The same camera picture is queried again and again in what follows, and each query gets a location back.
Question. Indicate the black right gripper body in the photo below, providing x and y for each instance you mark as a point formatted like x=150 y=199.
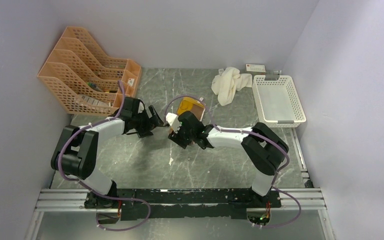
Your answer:
x=182 y=137

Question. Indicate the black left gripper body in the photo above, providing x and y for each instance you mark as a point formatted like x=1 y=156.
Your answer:
x=142 y=123

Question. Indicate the yellow brown bear towel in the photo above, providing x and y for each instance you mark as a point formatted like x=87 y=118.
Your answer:
x=192 y=105

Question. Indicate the white terry towel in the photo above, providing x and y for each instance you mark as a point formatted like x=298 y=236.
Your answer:
x=225 y=85

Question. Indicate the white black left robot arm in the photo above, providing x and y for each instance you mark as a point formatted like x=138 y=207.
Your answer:
x=77 y=149

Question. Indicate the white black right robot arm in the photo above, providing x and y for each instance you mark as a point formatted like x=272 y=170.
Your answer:
x=263 y=146

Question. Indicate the orange plastic file organizer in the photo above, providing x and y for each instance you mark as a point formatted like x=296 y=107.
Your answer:
x=84 y=79

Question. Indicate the white red small box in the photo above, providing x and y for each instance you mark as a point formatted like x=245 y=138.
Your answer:
x=255 y=68

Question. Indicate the white perforated plastic basket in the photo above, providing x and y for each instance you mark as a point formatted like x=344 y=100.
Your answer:
x=277 y=101

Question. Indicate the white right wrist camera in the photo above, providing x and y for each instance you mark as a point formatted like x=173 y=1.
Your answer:
x=173 y=121

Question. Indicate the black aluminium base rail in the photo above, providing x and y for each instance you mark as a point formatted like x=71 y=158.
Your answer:
x=137 y=204

